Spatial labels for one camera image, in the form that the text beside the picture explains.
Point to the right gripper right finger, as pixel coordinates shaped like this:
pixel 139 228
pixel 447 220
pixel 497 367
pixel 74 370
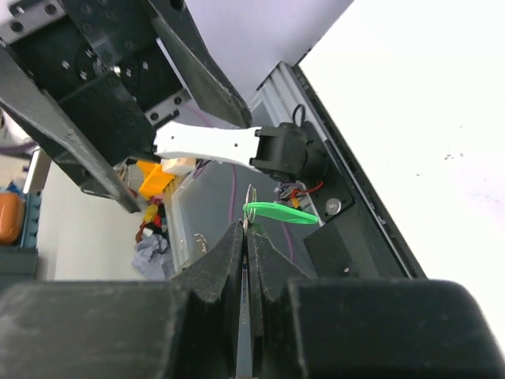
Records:
pixel 365 328

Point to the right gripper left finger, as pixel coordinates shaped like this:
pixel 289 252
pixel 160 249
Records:
pixel 186 327

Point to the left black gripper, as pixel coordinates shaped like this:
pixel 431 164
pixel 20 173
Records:
pixel 101 62

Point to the green key tag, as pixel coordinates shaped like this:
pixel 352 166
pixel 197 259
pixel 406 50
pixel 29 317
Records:
pixel 279 212

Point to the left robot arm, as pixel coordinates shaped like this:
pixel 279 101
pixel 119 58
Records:
pixel 283 152

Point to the blue crumpled cloth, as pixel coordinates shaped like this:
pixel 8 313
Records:
pixel 153 258

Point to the white box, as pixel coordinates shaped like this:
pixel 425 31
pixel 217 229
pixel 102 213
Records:
pixel 179 166

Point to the yellow bin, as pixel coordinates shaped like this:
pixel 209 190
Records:
pixel 155 179

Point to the orange case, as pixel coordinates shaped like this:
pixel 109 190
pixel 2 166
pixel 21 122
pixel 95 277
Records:
pixel 11 218

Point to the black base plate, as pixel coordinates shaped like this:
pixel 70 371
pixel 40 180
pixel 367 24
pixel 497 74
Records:
pixel 362 240

